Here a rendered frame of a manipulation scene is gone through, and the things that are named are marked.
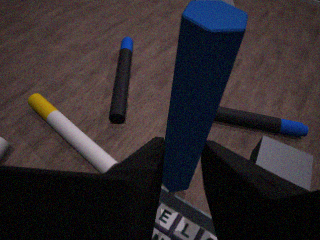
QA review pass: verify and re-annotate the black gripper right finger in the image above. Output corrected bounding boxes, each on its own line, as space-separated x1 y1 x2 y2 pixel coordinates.
201 140 320 240

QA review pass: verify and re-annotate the grey keyboard with white letter keys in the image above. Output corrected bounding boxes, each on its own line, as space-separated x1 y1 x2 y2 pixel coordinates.
152 185 217 240

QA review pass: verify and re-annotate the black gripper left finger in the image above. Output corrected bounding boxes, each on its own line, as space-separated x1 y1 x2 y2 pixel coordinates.
0 137 165 240

